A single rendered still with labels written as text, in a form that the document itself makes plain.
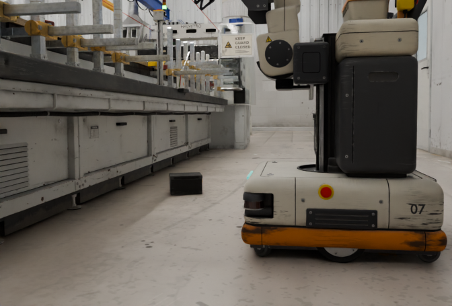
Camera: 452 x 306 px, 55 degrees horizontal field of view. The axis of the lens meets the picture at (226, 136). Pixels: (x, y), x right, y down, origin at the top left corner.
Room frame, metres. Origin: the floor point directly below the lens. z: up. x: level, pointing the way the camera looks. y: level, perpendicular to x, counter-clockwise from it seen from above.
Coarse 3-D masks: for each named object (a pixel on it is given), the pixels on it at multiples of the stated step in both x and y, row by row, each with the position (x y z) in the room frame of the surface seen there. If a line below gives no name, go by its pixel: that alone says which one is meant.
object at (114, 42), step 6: (48, 42) 1.88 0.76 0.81; (54, 42) 1.88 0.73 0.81; (60, 42) 1.88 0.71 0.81; (84, 42) 1.86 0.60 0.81; (90, 42) 1.86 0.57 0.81; (96, 42) 1.85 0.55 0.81; (102, 42) 1.85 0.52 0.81; (108, 42) 1.85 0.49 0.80; (114, 42) 1.84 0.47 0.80; (120, 42) 1.84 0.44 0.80; (126, 42) 1.83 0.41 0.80; (132, 42) 1.83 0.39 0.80
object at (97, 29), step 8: (96, 24) 1.59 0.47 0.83; (104, 24) 1.58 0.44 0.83; (8, 32) 1.64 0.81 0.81; (16, 32) 1.64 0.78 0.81; (24, 32) 1.63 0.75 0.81; (48, 32) 1.62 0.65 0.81; (56, 32) 1.61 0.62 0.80; (64, 32) 1.61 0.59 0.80; (72, 32) 1.60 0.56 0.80; (80, 32) 1.60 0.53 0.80; (88, 32) 1.59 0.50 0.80; (96, 32) 1.59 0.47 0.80; (104, 32) 1.59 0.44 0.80; (112, 32) 1.60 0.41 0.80
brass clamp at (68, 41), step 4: (64, 36) 1.80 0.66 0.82; (68, 36) 1.80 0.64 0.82; (72, 36) 1.80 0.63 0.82; (76, 36) 1.83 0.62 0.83; (64, 40) 1.80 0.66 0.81; (68, 40) 1.80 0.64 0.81; (72, 40) 1.80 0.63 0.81; (76, 40) 1.81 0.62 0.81; (80, 40) 1.86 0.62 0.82; (64, 44) 1.80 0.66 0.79; (68, 44) 1.80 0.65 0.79; (72, 44) 1.81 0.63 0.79; (76, 44) 1.83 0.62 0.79; (80, 44) 1.86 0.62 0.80; (80, 48) 1.87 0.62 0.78; (84, 48) 1.90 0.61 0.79
